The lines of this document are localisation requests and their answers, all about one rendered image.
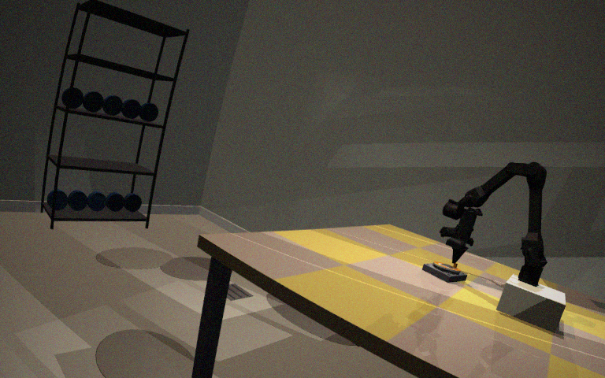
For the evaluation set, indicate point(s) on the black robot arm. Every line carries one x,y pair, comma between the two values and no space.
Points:
532,245

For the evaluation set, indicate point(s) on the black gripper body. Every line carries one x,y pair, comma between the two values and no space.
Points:
462,237

